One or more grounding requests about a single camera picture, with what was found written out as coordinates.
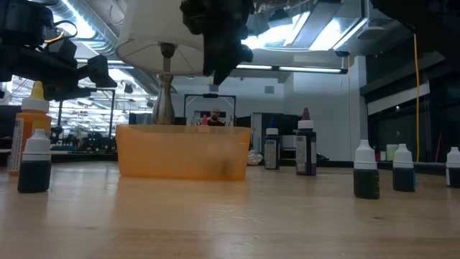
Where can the black gantry frame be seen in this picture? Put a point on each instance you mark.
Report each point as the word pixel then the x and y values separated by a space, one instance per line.
pixel 210 95
pixel 112 111

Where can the person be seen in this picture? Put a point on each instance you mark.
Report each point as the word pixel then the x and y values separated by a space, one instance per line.
pixel 215 118

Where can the orange translucent plastic bin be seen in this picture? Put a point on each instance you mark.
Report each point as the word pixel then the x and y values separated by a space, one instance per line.
pixel 161 154

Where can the small white-capped dye bottle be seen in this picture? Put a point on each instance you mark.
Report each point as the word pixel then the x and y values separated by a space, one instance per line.
pixel 366 180
pixel 34 172
pixel 453 169
pixel 404 176

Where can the large blue food coloring bottle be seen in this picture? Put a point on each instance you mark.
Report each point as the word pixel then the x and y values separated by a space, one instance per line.
pixel 272 151

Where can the large yellow food coloring bottle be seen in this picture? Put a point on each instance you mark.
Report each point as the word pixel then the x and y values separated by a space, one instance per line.
pixel 34 118

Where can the black cabinet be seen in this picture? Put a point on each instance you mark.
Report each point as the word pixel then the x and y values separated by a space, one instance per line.
pixel 287 124

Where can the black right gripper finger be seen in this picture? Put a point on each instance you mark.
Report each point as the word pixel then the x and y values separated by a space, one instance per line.
pixel 243 54
pixel 217 61

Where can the silver table lamp white shade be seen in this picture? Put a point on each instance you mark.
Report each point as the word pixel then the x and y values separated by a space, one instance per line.
pixel 151 28

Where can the red container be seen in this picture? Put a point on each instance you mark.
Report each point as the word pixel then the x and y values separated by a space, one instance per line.
pixel 377 156

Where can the large red food coloring bottle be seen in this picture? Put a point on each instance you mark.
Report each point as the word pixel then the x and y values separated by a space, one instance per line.
pixel 204 120

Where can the black rounded object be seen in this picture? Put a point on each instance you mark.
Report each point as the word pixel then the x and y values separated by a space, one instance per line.
pixel 322 157

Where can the grey wall vent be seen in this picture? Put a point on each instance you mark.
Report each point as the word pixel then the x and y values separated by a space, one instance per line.
pixel 269 90

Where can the silver ceiling duct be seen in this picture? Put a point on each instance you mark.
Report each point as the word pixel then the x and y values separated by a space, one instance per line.
pixel 108 43

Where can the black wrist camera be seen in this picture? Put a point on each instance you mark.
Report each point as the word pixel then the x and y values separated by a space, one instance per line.
pixel 64 48
pixel 190 16

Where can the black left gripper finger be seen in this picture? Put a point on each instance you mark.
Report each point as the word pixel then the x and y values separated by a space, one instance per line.
pixel 72 93
pixel 102 72

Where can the large purple food coloring bottle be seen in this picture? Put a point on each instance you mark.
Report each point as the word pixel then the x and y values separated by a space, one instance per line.
pixel 306 151

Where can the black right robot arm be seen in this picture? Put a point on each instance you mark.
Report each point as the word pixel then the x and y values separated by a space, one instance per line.
pixel 431 14

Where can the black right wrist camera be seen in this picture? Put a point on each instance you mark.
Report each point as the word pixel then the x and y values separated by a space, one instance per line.
pixel 190 16

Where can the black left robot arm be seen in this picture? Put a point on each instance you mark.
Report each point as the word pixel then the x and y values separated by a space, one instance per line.
pixel 21 21

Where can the long LED light bar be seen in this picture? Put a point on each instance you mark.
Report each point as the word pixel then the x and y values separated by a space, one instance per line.
pixel 118 64
pixel 309 69

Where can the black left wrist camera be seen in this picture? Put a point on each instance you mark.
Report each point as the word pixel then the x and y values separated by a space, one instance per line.
pixel 64 48

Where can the pale green cup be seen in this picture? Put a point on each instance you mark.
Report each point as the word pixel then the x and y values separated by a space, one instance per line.
pixel 391 153

